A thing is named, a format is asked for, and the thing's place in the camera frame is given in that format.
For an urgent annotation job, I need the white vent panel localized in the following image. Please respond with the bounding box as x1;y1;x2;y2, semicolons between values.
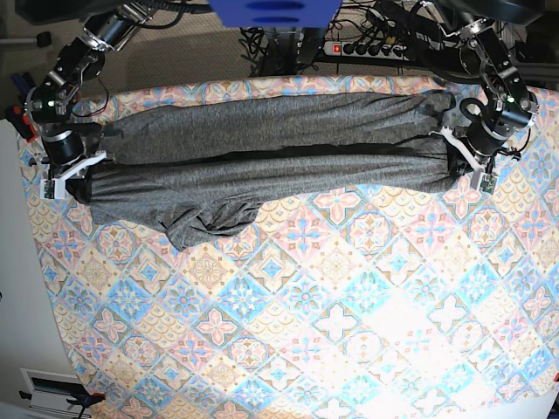
19;367;86;418

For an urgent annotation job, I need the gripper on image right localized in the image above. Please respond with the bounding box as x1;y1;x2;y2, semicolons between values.
434;98;524;195

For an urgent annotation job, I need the grey t-shirt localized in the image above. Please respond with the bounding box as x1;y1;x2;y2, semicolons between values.
85;91;455;251

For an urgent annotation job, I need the patterned tablecloth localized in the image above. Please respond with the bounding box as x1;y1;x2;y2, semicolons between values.
17;90;558;418

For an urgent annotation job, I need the red black clamp left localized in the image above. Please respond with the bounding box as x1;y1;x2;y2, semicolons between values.
4;106;36;142

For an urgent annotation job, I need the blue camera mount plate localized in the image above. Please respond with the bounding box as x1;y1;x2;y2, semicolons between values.
208;0;342;28

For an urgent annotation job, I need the white power strip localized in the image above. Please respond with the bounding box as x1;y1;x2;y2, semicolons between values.
322;41;409;61

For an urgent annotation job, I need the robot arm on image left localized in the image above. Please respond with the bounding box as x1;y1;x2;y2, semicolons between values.
25;2;155;200

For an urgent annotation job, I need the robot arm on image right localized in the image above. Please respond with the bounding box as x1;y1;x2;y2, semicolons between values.
411;1;539;194

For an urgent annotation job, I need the black orange clamp bottom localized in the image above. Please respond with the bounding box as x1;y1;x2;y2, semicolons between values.
66;393;106;409

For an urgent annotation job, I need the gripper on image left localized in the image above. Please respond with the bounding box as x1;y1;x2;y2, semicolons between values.
30;124;107;204

